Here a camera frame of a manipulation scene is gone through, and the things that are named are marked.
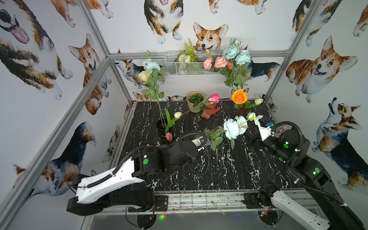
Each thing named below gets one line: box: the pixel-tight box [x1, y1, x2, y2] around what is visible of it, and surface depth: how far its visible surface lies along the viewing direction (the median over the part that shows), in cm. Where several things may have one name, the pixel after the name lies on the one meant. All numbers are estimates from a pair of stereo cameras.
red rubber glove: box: [200, 103, 221, 120], surface depth 115 cm
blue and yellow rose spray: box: [138, 49, 166, 128], surface depth 82 cm
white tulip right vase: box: [244, 98, 264, 109], surface depth 83 cm
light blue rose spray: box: [204, 115, 249, 151], surface depth 54 cm
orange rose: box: [231, 88, 248, 105], surface depth 75 cm
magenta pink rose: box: [193, 92, 221, 111], surface depth 70 cm
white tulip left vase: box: [164, 108, 182, 134], surface depth 81 cm
